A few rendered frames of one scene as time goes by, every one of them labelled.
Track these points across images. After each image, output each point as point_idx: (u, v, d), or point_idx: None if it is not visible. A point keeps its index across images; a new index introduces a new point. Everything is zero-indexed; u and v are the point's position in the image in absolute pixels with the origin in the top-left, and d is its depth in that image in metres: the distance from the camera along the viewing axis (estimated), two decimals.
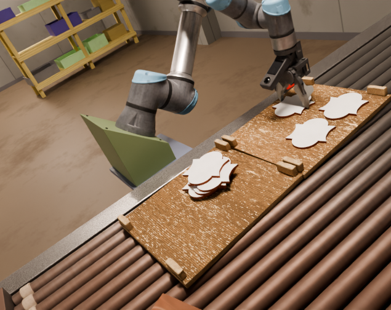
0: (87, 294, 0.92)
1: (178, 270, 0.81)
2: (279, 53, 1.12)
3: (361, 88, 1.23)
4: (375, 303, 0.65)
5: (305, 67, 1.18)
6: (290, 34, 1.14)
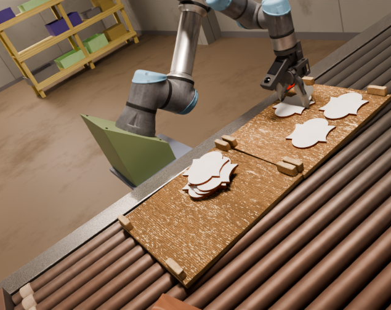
0: (87, 294, 0.92)
1: (178, 270, 0.81)
2: (279, 53, 1.12)
3: (361, 88, 1.23)
4: (375, 303, 0.65)
5: (305, 67, 1.18)
6: (290, 34, 1.14)
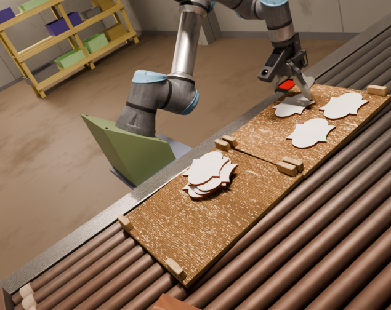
0: (87, 294, 0.92)
1: (178, 270, 0.80)
2: (276, 45, 1.10)
3: (361, 88, 1.23)
4: (375, 303, 0.65)
5: (303, 59, 1.16)
6: (288, 25, 1.12)
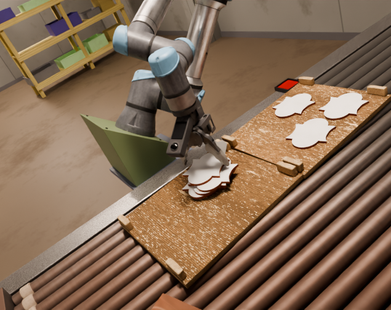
0: (87, 294, 0.92)
1: (178, 270, 0.80)
2: (180, 114, 0.95)
3: (361, 88, 1.23)
4: (375, 303, 0.65)
5: (209, 124, 1.04)
6: None
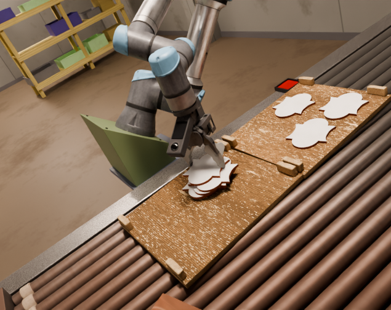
0: (87, 294, 0.92)
1: (178, 270, 0.80)
2: (180, 114, 0.95)
3: (361, 88, 1.23)
4: (375, 303, 0.65)
5: (210, 124, 1.04)
6: None
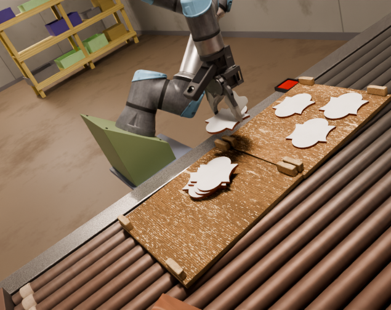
0: (87, 294, 0.92)
1: (178, 270, 0.80)
2: (204, 59, 0.97)
3: (361, 88, 1.23)
4: (375, 303, 0.65)
5: (237, 76, 1.03)
6: None
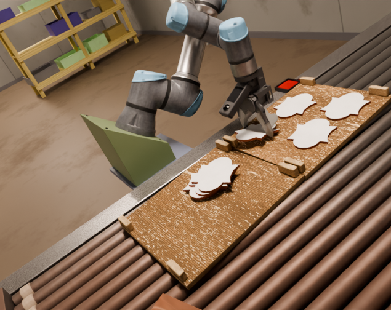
0: (88, 296, 0.92)
1: (180, 272, 0.80)
2: (238, 80, 1.06)
3: (362, 90, 1.24)
4: (375, 303, 0.65)
5: (268, 95, 1.12)
6: None
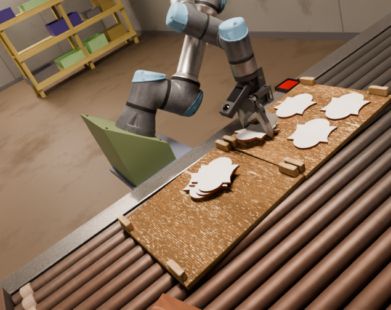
0: (88, 296, 0.92)
1: (180, 272, 0.80)
2: (238, 80, 1.06)
3: (362, 90, 1.24)
4: (375, 303, 0.65)
5: (268, 95, 1.12)
6: None
